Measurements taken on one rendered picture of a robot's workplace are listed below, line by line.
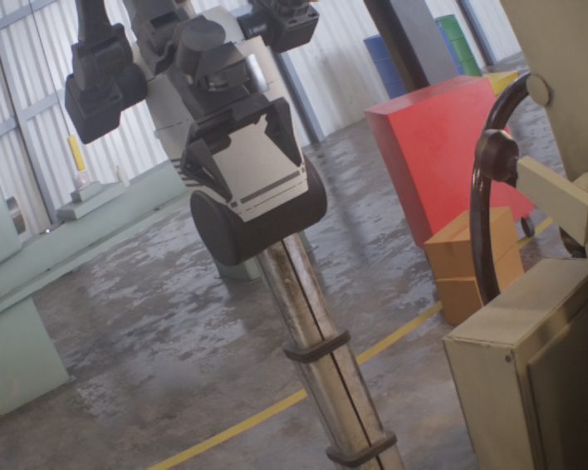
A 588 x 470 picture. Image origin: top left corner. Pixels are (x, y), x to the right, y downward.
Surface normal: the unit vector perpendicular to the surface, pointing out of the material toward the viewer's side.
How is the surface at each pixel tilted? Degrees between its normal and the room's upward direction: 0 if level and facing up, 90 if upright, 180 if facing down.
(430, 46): 90
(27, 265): 90
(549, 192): 90
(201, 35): 60
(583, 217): 90
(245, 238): 113
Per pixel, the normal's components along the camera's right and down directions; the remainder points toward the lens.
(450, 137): 0.18, 0.16
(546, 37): -0.80, 0.43
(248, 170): 0.44, 0.04
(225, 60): 0.20, -0.42
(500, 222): 0.61, -0.06
